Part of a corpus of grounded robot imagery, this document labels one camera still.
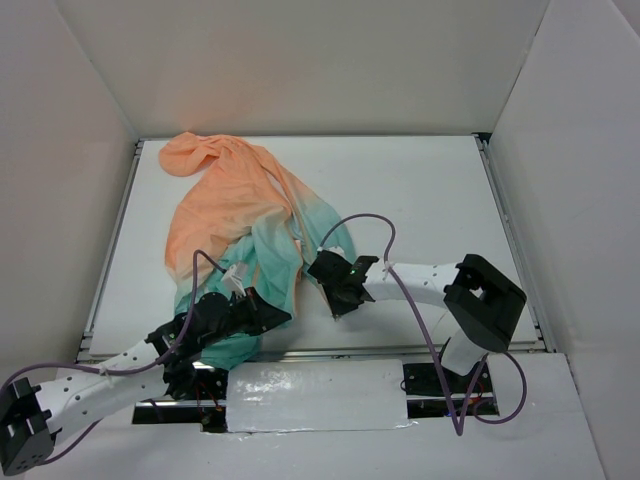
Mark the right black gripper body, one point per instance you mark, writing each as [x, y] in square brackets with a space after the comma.
[338, 292]

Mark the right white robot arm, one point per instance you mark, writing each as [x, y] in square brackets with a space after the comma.
[485, 304]

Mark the aluminium table rail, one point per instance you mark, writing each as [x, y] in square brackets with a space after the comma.
[336, 354]
[535, 307]
[83, 355]

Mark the left aluminium table rail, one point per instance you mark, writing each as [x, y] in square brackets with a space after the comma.
[83, 355]

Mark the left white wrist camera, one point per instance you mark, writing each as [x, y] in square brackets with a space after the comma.
[233, 278]

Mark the right aluminium table rail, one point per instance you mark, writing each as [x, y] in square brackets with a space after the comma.
[535, 307]

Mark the front aluminium table rail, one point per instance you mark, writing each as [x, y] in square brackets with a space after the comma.
[336, 354]

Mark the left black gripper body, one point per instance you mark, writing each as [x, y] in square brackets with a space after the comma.
[251, 311]

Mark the orange and teal jacket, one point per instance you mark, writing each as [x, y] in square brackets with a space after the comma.
[246, 208]

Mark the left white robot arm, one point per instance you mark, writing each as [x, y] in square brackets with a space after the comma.
[35, 418]

